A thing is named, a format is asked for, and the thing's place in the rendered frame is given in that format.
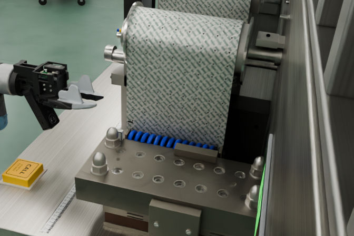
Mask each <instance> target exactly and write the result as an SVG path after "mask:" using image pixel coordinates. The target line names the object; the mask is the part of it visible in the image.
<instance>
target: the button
mask: <svg viewBox="0 0 354 236"><path fill-rule="evenodd" d="M42 172H43V164H42V163H38V162H33V161H29V160H24V159H17V160H16V161H15V162H14V163H13V164H12V165H11V166H10V167H9V168H8V169H7V170H6V171H5V172H4V173H3V174H2V178H3V182H7V183H11V184H16V185H20V186H24V187H27V188H29V187H30V186H31V184H32V183H33V182H34V181H35V180H36V179H37V178H38V176H39V175H40V174H41V173H42Z"/></svg>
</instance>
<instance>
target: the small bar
mask: <svg viewBox="0 0 354 236"><path fill-rule="evenodd" d="M174 155H178V156H183V157H186V158H191V159H196V160H201V161H207V162H212V163H216V161H217V157H218V151H216V150H211V149H206V148H202V147H197V146H192V145H186V144H181V143H176V146H175V148H174Z"/></svg>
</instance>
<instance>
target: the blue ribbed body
mask: <svg viewBox="0 0 354 236"><path fill-rule="evenodd" d="M127 139H128V140H134V141H140V142H143V143H145V142H146V143H148V144H154V145H159V146H166V147H167V148H173V149H174V148H175V146H176V143H181V144H186V145H192V146H197V147H201V148H206V149H211V150H216V148H215V146H214V145H212V146H210V148H209V146H208V145H207V144H204V145H203V146H202V144H201V143H197V144H195V142H193V141H192V142H190V143H189V142H188V140H185V141H182V140H181V139H177V140H176V139H175V138H173V137H172V138H170V139H169V137H168V136H165V137H163V136H161V135H158V136H156V135H155V134H151V135H150V134H149V133H147V132H146V133H143V132H142V131H139V132H137V131H136V130H133V131H131V132H130V134H129V136H128V138H127Z"/></svg>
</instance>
